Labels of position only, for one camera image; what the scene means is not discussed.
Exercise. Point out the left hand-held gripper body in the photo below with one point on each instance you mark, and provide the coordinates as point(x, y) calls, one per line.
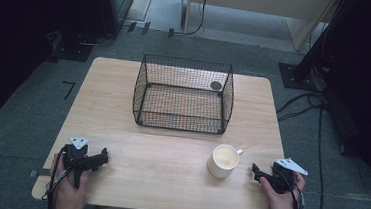
point(75, 156)

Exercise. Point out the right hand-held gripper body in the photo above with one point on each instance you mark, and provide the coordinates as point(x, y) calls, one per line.
point(286, 176)

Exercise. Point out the white cup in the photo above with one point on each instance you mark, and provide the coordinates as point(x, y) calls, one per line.
point(224, 159)

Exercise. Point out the person's right hand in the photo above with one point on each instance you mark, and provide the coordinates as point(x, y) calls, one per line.
point(282, 204)

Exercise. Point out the person's left hand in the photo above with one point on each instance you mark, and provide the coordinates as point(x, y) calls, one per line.
point(68, 192)

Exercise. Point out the grey tape strip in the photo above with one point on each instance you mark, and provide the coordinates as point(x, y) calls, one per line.
point(39, 173)

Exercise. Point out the black round disc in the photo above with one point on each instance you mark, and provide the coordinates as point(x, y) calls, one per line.
point(215, 85)

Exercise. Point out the black flat stand base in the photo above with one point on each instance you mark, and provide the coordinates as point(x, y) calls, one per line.
point(74, 49)

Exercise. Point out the dark curtain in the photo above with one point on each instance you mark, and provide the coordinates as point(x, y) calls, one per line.
point(369, 82)
point(11, 37)

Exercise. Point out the dark cabinet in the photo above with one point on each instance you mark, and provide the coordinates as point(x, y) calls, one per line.
point(116, 2)

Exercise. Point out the light wooden partition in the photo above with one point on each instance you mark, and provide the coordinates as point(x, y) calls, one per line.
point(265, 2)

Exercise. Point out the black stand with base plate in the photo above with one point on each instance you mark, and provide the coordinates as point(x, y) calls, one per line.
point(305, 60)

